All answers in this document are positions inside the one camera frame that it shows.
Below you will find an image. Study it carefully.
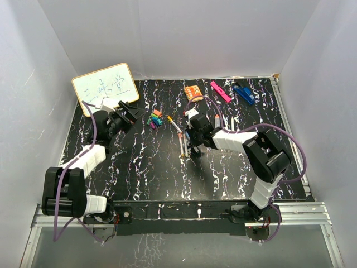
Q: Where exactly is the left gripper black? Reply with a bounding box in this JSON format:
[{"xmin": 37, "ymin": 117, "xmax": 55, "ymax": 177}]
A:
[{"xmin": 108, "ymin": 102, "xmax": 147, "ymax": 138}]

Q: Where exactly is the orange highlighter marker body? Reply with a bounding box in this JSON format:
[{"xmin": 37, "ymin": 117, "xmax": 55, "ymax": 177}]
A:
[{"xmin": 214, "ymin": 114, "xmax": 220, "ymax": 128}]

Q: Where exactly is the yellow cap white marker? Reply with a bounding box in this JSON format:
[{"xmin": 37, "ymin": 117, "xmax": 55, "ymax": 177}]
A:
[{"xmin": 167, "ymin": 116, "xmax": 182, "ymax": 133}]

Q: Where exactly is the orange highlighter cap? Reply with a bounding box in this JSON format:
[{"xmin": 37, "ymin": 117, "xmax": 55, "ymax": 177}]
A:
[{"xmin": 153, "ymin": 109, "xmax": 162, "ymax": 117}]

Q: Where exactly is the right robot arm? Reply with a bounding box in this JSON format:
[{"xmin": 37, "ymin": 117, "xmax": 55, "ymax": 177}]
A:
[{"xmin": 184, "ymin": 109, "xmax": 292, "ymax": 222}]

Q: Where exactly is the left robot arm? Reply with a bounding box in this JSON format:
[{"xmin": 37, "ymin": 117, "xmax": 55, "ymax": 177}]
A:
[{"xmin": 41, "ymin": 101, "xmax": 145, "ymax": 223}]

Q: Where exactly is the pink cap white marker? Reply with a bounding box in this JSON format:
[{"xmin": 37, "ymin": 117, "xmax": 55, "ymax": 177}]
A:
[{"xmin": 178, "ymin": 133, "xmax": 185, "ymax": 158}]

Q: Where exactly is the purple marker cap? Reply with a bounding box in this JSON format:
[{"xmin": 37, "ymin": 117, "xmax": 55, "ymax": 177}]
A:
[{"xmin": 150, "ymin": 121, "xmax": 156, "ymax": 130}]

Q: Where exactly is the small whiteboard with writing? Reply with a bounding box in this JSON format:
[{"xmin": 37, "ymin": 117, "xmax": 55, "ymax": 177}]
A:
[{"xmin": 72, "ymin": 63, "xmax": 139, "ymax": 117}]

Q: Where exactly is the orange spiral notebook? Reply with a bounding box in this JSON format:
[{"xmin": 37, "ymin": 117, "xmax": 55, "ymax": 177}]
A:
[{"xmin": 184, "ymin": 85, "xmax": 204, "ymax": 102}]

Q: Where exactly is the pink utility knife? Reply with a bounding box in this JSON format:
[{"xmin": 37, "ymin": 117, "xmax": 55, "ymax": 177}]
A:
[{"xmin": 210, "ymin": 81, "xmax": 231, "ymax": 102}]

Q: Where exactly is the blue stapler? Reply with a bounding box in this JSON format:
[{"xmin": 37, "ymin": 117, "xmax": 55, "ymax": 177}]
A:
[{"xmin": 233, "ymin": 83, "xmax": 255, "ymax": 105}]

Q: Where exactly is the black mounting base bar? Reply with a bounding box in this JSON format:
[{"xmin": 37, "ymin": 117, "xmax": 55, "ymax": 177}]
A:
[{"xmin": 83, "ymin": 200, "xmax": 283, "ymax": 237}]

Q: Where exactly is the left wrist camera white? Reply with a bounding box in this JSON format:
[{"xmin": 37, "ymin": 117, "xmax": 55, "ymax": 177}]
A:
[{"xmin": 95, "ymin": 97, "xmax": 119, "ymax": 112}]

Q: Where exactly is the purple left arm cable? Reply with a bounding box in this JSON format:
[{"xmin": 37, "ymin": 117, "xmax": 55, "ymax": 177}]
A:
[{"xmin": 52, "ymin": 100, "xmax": 112, "ymax": 243}]

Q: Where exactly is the aluminium frame rail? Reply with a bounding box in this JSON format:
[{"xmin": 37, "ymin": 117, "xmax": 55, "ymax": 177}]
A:
[{"xmin": 30, "ymin": 202, "xmax": 332, "ymax": 228}]

